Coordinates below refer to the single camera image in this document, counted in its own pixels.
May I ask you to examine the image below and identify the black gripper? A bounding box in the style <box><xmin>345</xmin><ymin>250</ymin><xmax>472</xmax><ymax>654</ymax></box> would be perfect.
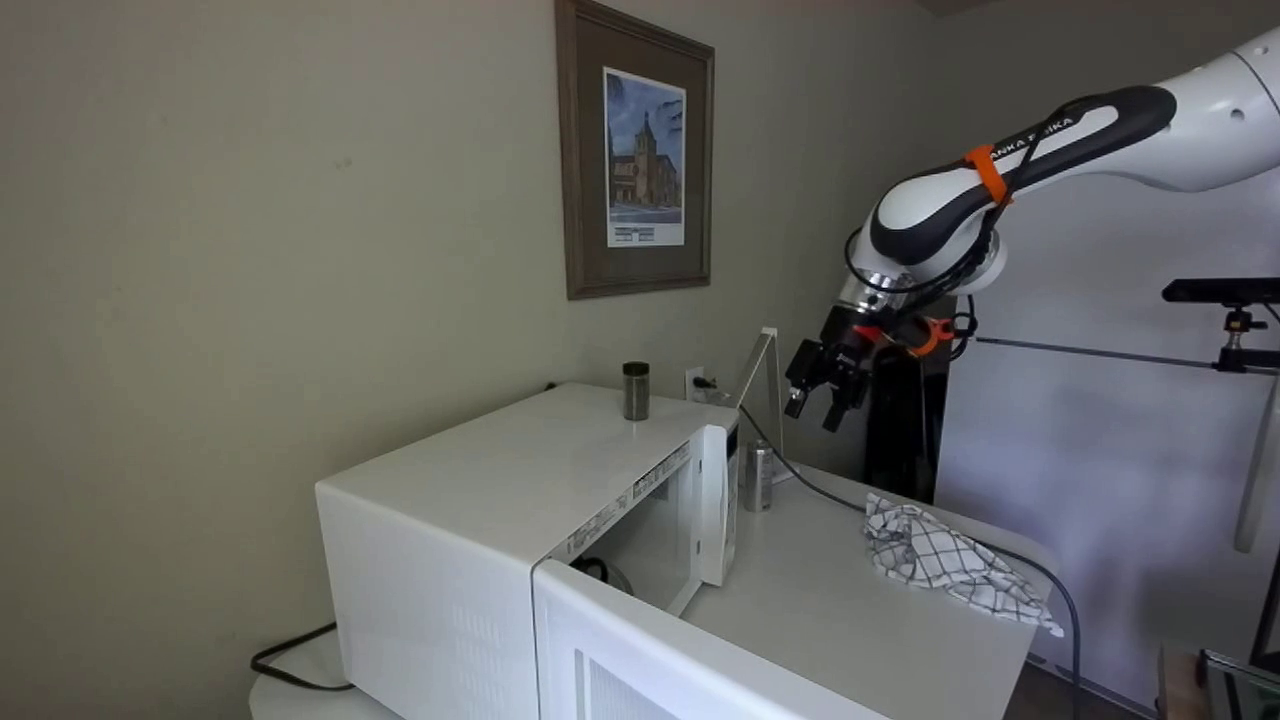
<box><xmin>779</xmin><ymin>304</ymin><xmax>887</xmax><ymax>436</ymax></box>

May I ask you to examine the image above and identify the white microwave door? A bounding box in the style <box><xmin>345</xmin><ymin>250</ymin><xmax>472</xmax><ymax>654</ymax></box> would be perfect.
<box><xmin>532</xmin><ymin>554</ymin><xmax>887</xmax><ymax>720</ymax></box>

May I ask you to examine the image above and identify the white microwave body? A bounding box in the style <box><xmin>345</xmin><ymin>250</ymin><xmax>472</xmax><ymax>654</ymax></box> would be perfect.
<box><xmin>310</xmin><ymin>381</ymin><xmax>742</xmax><ymax>720</ymax></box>

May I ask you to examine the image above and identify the silver metal shaker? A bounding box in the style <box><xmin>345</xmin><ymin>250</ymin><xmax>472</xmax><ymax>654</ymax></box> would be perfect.
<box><xmin>742</xmin><ymin>444</ymin><xmax>779</xmax><ymax>517</ymax></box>

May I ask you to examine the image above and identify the dark capped metal shaker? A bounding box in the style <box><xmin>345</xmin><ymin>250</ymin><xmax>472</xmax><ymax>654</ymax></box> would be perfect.
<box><xmin>621</xmin><ymin>359</ymin><xmax>654</xmax><ymax>428</ymax></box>

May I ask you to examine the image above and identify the white checked dish cloth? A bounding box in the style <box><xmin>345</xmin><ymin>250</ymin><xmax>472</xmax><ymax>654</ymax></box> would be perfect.
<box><xmin>859</xmin><ymin>489</ymin><xmax>1069</xmax><ymax>642</ymax></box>

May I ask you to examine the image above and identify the framed church picture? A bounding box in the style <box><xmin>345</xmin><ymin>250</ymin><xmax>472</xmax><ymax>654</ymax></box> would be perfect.
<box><xmin>551</xmin><ymin>0</ymin><xmax>718</xmax><ymax>304</ymax></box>

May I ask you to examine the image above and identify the white board panel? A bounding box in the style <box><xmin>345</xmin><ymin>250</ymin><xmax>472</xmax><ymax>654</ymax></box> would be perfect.
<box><xmin>931</xmin><ymin>142</ymin><xmax>1280</xmax><ymax>710</ymax></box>

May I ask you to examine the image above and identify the white charger cable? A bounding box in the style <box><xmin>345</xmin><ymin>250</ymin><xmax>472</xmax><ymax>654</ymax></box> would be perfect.
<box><xmin>684</xmin><ymin>324</ymin><xmax>782</xmax><ymax>409</ymax></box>

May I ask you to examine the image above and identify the orange cable strap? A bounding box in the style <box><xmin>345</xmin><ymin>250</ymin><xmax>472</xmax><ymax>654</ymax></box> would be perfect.
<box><xmin>959</xmin><ymin>138</ymin><xmax>1014</xmax><ymax>206</ymax></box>
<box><xmin>908</xmin><ymin>316</ymin><xmax>959</xmax><ymax>363</ymax></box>

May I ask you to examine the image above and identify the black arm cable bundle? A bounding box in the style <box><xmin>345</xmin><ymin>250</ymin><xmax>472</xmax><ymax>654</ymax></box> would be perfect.
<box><xmin>838</xmin><ymin>89</ymin><xmax>1179</xmax><ymax>371</ymax></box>

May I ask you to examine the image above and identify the black camera on mount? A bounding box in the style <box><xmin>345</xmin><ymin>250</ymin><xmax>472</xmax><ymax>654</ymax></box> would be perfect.
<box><xmin>1158</xmin><ymin>272</ymin><xmax>1280</xmax><ymax>377</ymax></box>

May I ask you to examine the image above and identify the black power cord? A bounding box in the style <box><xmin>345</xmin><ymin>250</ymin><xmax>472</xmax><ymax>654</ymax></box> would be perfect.
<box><xmin>247</xmin><ymin>619</ymin><xmax>355</xmax><ymax>697</ymax></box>

